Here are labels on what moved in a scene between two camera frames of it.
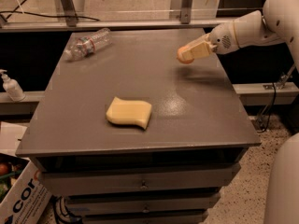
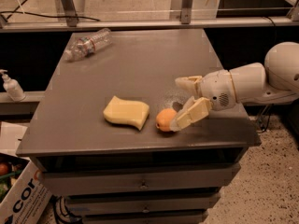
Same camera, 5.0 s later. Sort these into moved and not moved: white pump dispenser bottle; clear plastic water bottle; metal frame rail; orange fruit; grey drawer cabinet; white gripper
Moved: orange fruit; white gripper
Not moved: grey drawer cabinet; white pump dispenser bottle; clear plastic water bottle; metal frame rail
